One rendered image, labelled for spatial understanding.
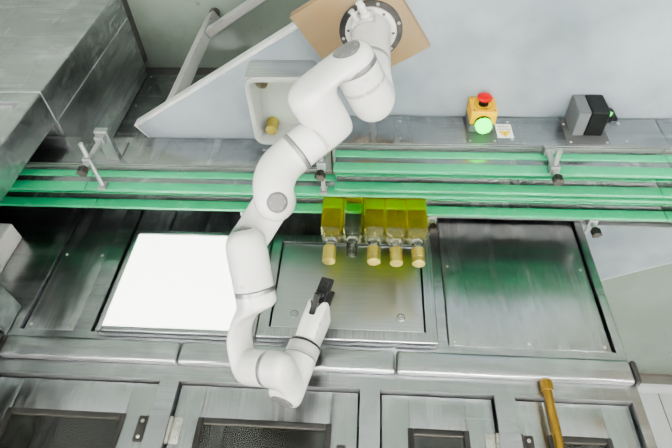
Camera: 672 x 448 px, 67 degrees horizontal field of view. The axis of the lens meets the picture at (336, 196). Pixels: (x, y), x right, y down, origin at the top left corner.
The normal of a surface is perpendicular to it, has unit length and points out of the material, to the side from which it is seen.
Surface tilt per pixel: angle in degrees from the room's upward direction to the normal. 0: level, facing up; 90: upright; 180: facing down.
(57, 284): 90
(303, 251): 90
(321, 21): 0
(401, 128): 90
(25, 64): 90
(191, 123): 0
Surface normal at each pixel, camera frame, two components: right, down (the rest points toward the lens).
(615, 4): -0.06, 0.73
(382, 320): -0.04, -0.68
